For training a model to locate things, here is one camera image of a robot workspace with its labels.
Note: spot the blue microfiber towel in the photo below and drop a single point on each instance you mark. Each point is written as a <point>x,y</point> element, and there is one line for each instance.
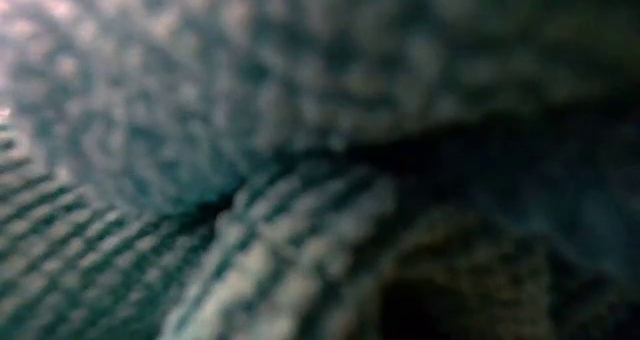
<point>250,80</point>

